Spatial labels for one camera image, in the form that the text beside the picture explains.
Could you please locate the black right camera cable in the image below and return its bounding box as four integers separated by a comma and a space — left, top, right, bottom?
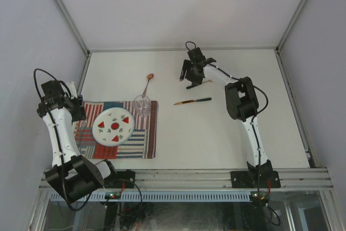
185, 41, 269, 188

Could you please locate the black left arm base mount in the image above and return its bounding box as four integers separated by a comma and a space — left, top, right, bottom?
104, 170, 136, 189

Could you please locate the gold fork green handle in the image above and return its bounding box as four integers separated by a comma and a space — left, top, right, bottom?
186, 80, 213, 90

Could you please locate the striped patchwork placemat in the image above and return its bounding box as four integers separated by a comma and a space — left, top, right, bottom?
73, 101, 158, 159

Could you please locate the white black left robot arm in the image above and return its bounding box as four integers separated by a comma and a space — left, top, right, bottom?
37, 80, 118, 204

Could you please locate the gold knife green handle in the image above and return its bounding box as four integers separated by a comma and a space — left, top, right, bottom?
174, 97, 212, 105

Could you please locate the white watermelon pattern plate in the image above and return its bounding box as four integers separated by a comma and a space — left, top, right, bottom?
92, 108, 135, 147

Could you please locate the pink handled spoon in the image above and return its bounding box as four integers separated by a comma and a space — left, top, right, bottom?
141, 73, 154, 98

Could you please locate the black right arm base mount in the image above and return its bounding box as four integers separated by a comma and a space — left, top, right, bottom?
230, 170, 281, 189

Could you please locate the clear drinking glass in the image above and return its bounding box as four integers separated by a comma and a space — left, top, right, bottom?
133, 95, 151, 117

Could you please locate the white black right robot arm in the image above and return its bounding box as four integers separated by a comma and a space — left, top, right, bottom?
179, 47, 272, 187

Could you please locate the aluminium front rail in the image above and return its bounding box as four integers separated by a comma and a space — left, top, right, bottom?
130, 168, 333, 191

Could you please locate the grey slotted cable duct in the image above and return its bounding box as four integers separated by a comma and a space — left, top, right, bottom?
89, 190, 256, 202

